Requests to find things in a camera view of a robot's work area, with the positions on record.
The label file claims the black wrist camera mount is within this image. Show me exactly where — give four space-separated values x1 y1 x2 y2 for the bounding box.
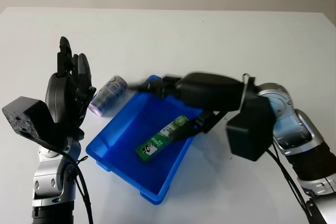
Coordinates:
2 97 56 146
226 95 275 162

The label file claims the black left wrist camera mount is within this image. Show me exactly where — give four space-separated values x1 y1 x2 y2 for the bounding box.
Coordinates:
2 97 56 146

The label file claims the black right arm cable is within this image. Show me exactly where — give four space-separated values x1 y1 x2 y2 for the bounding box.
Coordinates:
267 142 324 224

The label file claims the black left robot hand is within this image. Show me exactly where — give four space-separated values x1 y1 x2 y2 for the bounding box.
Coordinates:
45 36 97 142

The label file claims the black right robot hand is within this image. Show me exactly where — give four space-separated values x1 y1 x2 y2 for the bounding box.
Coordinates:
128 71 247 142

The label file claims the purple trash bag roll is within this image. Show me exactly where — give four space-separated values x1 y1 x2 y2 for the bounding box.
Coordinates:
88 75 129 118

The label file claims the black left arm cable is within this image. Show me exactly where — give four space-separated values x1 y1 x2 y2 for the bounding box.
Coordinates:
39 140 94 224

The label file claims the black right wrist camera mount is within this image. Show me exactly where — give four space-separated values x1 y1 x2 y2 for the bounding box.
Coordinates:
226 95 275 162

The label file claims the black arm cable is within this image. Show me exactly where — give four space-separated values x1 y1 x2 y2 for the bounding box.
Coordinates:
267 142 324 224
39 140 94 224

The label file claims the blue plastic tray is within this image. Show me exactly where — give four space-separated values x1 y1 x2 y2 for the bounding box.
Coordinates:
86 74 204 206

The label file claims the green toothpaste box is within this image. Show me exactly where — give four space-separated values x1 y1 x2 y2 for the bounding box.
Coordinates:
135 115 190 164

